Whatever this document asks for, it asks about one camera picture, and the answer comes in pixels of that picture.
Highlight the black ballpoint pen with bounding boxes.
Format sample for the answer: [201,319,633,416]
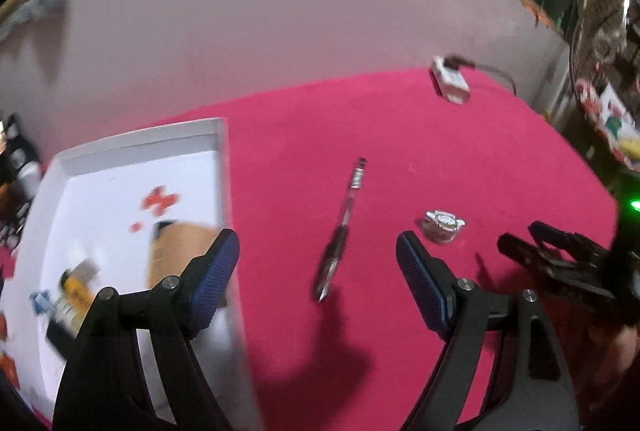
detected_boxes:
[311,157,367,303]

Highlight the person right hand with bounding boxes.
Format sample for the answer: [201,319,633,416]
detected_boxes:
[586,324,639,411]

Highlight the white cardboard tray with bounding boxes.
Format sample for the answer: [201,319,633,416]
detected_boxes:
[1,118,231,419]

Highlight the colourful package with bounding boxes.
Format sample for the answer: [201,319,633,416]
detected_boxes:
[575,78,639,172]

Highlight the black charger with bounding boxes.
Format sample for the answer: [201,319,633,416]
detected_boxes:
[46,319,78,361]

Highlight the red tablecloth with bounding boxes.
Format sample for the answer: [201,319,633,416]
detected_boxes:
[0,66,622,431]

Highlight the blue binder clip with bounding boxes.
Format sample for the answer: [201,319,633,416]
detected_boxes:
[29,290,55,315]

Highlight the orange peel pieces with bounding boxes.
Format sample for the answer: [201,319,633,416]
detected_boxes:
[0,313,21,390]

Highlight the black cat phone holder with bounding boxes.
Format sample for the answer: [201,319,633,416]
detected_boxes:
[1,114,42,251]

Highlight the black power cable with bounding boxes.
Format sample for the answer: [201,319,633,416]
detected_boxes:
[444,53,519,98]

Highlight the wire fan guard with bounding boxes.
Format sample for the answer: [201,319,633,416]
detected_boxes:
[569,0,640,172]

